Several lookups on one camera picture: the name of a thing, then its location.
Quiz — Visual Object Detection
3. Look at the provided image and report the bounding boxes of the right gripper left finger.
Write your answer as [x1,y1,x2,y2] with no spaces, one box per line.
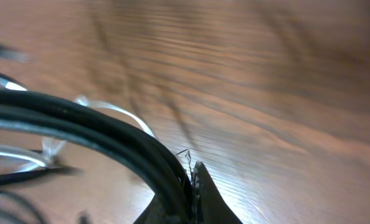
[134,194,173,224]

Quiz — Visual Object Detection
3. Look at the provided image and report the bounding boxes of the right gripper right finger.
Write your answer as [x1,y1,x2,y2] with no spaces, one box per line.
[192,162,242,224]

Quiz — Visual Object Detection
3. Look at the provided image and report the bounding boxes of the white usb cable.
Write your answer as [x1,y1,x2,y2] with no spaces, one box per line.
[0,70,156,174]

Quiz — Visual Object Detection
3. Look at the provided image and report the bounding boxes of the black usb cable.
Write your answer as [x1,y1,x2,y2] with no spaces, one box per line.
[0,40,195,224]

